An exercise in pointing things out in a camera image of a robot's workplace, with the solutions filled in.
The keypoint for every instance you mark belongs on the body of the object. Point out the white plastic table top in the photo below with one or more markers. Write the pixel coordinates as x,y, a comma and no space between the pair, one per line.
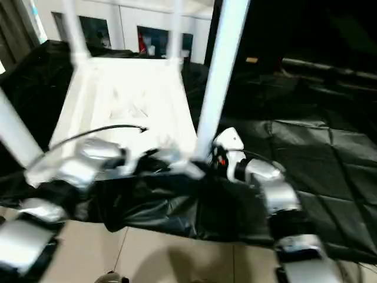
123,88

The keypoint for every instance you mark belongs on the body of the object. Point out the silver metal bar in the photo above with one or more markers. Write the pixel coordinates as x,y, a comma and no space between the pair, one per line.
330,67

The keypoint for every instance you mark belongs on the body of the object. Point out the white jar red label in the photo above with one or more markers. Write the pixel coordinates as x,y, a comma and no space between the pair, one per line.
186,53

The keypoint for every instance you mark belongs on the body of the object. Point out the dark robot left foot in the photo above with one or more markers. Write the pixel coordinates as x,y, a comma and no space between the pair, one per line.
113,278

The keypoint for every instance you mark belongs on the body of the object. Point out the large black box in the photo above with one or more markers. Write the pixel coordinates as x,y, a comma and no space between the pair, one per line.
259,29

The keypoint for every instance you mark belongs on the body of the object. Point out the black work mat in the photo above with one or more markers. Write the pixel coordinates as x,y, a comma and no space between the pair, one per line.
309,132

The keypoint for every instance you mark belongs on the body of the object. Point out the white pole teal bands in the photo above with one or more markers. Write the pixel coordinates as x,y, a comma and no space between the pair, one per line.
39,26

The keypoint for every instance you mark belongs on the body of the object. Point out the red package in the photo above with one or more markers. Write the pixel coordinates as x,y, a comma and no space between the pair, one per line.
142,41

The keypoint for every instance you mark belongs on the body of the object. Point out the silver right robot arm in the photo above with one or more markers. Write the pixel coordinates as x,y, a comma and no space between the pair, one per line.
279,191

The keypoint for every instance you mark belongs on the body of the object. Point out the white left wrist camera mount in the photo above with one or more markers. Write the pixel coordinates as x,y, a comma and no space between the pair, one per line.
129,165

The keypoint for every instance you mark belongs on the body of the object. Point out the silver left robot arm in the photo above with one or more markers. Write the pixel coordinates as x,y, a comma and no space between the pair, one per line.
94,150

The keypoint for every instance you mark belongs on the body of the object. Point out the grey curtain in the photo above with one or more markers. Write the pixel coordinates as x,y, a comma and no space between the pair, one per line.
11,29

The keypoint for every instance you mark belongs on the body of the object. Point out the small yellow label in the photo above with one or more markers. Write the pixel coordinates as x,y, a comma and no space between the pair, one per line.
251,59

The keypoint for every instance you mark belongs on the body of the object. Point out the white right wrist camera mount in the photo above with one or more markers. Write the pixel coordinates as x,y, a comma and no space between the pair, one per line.
231,141

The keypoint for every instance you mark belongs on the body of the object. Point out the small white bottle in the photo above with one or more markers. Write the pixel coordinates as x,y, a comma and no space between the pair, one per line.
151,49

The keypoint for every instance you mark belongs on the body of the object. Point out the white glass-door cabinet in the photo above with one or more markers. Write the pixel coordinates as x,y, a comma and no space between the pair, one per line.
126,11

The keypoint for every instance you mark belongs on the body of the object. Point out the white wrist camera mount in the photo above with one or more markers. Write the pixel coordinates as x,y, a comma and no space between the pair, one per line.
129,165
231,141

